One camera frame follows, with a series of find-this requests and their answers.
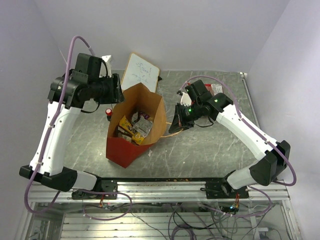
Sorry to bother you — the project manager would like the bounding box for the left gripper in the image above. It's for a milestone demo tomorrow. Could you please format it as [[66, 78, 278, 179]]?
[[89, 73, 126, 104]]

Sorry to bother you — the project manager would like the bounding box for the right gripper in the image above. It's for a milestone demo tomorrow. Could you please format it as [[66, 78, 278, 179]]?
[[169, 101, 203, 134]]

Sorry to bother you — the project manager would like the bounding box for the red paper bag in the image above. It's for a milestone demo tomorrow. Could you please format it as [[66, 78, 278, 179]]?
[[106, 83, 168, 168]]

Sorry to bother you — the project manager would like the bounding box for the yellow M&M packet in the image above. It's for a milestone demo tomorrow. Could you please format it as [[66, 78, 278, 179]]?
[[118, 115, 145, 146]]

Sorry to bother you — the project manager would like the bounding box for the red cookie snack bag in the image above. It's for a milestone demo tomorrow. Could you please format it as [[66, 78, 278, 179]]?
[[205, 83, 223, 96]]

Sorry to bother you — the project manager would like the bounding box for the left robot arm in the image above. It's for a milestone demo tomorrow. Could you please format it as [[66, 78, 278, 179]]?
[[19, 53, 124, 199]]

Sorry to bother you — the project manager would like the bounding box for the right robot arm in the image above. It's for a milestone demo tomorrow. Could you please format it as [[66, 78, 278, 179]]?
[[168, 79, 291, 198]]

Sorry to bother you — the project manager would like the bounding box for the red black marker cap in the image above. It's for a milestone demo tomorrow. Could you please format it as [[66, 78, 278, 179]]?
[[105, 108, 113, 122]]

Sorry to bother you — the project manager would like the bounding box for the brown M&M packet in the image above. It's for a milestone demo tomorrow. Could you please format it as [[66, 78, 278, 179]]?
[[117, 112, 154, 143]]

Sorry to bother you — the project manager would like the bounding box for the small whiteboard yellow frame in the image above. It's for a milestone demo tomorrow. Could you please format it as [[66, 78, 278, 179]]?
[[121, 52, 160, 93]]

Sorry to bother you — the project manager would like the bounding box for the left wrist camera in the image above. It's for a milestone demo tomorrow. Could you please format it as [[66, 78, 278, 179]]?
[[101, 55, 113, 78]]

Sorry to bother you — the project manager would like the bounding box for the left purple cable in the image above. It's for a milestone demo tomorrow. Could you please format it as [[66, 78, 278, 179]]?
[[24, 36, 97, 215]]

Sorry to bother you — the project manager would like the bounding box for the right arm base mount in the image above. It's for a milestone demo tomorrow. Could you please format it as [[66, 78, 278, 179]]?
[[200, 179, 249, 199]]

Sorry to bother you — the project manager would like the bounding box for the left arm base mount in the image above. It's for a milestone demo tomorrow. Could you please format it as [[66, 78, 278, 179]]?
[[71, 180, 118, 200]]

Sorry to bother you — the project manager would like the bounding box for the aluminium rail frame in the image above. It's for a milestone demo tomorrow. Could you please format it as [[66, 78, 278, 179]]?
[[28, 87, 302, 240]]

